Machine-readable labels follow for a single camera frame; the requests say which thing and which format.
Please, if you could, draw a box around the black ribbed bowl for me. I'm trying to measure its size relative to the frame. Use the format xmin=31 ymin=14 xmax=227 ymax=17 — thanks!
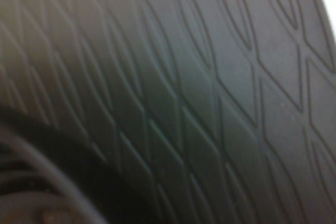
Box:
xmin=0 ymin=107 xmax=158 ymax=224

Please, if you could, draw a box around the white two-tier lazy Susan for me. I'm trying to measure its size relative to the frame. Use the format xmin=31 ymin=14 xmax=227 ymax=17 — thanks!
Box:
xmin=0 ymin=0 xmax=336 ymax=224

